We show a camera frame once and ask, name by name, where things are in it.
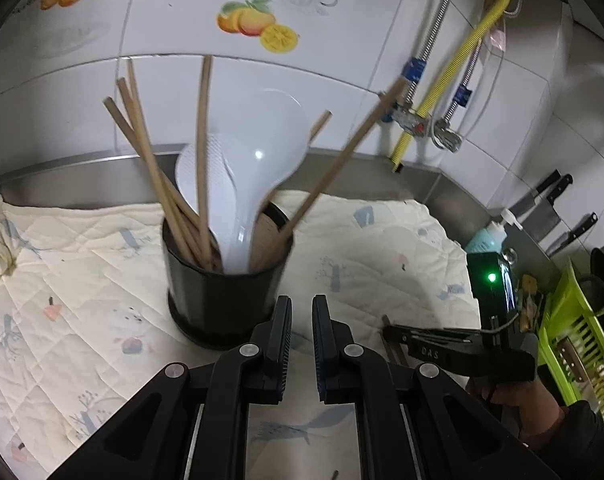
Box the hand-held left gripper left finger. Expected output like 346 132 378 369
46 296 293 480

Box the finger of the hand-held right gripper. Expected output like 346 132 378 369
383 324 483 377

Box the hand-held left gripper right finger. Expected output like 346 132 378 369
312 295 558 480

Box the black utensil holder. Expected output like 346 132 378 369
162 202 295 351

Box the wooden chopstick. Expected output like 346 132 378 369
196 56 213 266
277 77 410 236
103 97 207 266
126 59 215 266
116 77 213 266
309 110 333 143

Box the white dotted rice paddle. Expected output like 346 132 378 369
174 132 237 261

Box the translucent white plastic spoon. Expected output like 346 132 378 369
214 87 310 275

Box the person's right forearm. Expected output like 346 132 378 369
519 400 604 480

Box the person's right hand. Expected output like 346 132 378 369
469 377 565 441

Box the teal soap pump bottle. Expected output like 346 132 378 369
464 208 520 256

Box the green plastic dish rack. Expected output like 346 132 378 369
537 262 604 423

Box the brass pipe valve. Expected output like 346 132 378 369
429 117 463 153
379 92 430 138

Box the cream quilted printed mat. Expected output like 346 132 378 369
0 190 483 480

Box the large orange fruit sticker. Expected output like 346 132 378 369
217 0 300 53

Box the black handled cleaver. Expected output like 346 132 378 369
521 174 574 242

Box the black handled kitchen knife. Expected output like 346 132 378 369
546 212 599 257
507 171 562 218

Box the yellow corrugated hose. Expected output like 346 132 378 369
391 0 522 173

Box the braided metal hose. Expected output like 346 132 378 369
407 0 458 91

